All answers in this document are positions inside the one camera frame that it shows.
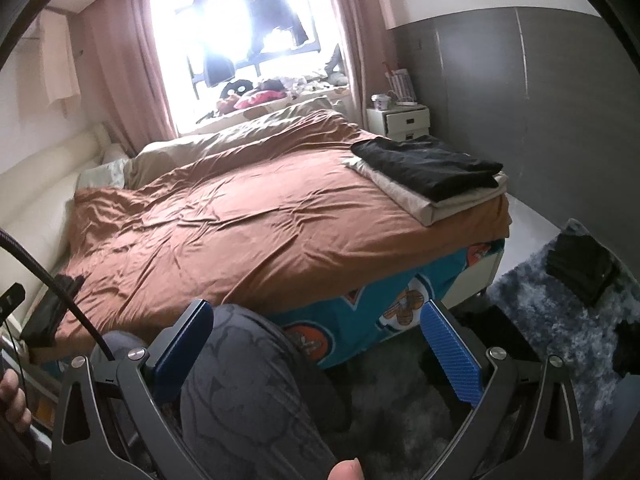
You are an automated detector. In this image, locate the person's right hand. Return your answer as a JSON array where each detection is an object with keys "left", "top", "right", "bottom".
[{"left": 327, "top": 457, "right": 366, "bottom": 480}]

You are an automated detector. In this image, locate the white padded headboard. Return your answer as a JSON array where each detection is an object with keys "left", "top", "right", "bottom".
[{"left": 0, "top": 122, "right": 111, "bottom": 331}]

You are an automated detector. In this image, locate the red plush toy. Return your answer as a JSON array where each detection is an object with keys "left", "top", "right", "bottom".
[{"left": 235, "top": 89, "right": 286, "bottom": 110}]

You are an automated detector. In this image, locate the black and white plush toy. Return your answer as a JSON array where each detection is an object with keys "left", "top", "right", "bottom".
[{"left": 220, "top": 79, "right": 253, "bottom": 98}]

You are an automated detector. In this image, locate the hanging beige cloth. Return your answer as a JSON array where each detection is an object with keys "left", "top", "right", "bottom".
[{"left": 37, "top": 10, "right": 83, "bottom": 111}]

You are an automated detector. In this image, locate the person's leg in patterned pants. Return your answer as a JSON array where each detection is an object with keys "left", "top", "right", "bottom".
[{"left": 102, "top": 304, "right": 351, "bottom": 480}]

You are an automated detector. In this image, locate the striped holder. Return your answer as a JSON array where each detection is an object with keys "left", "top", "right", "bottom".
[{"left": 385, "top": 62, "right": 418, "bottom": 106}]

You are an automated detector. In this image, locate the teal printed bed sheet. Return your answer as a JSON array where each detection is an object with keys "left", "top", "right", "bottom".
[{"left": 272, "top": 237, "right": 506, "bottom": 363}]

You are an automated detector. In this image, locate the beige duvet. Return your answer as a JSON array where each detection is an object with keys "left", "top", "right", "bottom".
[{"left": 122, "top": 97, "right": 346, "bottom": 191}]

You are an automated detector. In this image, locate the black cable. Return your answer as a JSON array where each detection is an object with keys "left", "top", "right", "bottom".
[{"left": 0, "top": 227, "right": 113, "bottom": 363}]

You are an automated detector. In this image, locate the bright window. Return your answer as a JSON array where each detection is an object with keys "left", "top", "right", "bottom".
[{"left": 150, "top": 0, "right": 331, "bottom": 136}]

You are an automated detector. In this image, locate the person's left hand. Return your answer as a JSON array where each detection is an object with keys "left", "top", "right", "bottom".
[{"left": 0, "top": 372, "right": 33, "bottom": 433}]

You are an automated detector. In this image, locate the beige folded cloth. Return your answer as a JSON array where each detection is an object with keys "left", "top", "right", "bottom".
[{"left": 342, "top": 155, "right": 511, "bottom": 226}]

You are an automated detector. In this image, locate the grey plush toy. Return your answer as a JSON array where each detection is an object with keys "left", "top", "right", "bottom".
[{"left": 325, "top": 45, "right": 348, "bottom": 86}]

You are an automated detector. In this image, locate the white bed frame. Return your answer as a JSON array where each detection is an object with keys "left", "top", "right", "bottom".
[{"left": 440, "top": 247, "right": 503, "bottom": 311}]

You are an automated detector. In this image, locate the black cloth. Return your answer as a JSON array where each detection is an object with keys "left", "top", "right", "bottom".
[{"left": 545, "top": 232, "right": 618, "bottom": 306}]

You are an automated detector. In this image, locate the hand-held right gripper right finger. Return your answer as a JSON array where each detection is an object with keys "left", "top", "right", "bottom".
[{"left": 420, "top": 300, "right": 584, "bottom": 480}]

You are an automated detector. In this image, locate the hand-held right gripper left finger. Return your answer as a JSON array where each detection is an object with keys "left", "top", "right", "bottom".
[{"left": 52, "top": 300, "right": 215, "bottom": 480}]

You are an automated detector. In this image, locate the white pillow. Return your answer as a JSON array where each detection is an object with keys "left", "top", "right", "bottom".
[{"left": 75, "top": 142, "right": 131, "bottom": 191}]

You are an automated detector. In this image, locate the grey shaggy rug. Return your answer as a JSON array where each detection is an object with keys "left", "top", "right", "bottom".
[{"left": 320, "top": 217, "right": 640, "bottom": 480}]

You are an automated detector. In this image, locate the black garment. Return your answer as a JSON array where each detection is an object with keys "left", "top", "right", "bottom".
[{"left": 350, "top": 135, "right": 505, "bottom": 198}]

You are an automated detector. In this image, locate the brown blanket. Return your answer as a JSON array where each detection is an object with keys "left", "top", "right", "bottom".
[{"left": 47, "top": 110, "right": 511, "bottom": 346}]

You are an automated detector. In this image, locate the white nightstand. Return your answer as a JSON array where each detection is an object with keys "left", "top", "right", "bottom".
[{"left": 366, "top": 105, "right": 431, "bottom": 143}]

